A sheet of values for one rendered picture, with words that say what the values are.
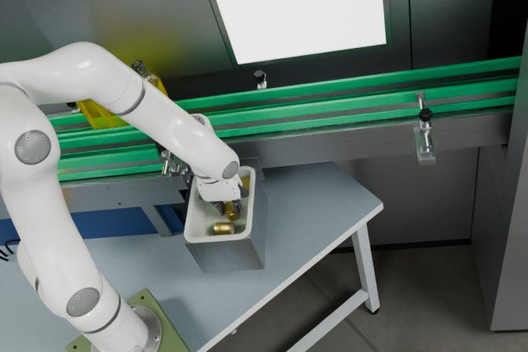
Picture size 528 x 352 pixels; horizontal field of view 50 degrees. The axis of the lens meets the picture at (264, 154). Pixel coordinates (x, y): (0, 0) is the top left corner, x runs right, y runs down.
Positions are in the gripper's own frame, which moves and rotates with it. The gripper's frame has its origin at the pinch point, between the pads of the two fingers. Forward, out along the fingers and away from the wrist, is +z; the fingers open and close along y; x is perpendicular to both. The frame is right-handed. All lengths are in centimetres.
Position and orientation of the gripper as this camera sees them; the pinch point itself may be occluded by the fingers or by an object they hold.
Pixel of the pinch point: (229, 206)
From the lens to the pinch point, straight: 148.7
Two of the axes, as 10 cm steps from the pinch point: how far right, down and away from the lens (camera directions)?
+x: -0.8, 7.7, -6.3
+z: 2.2, 6.3, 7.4
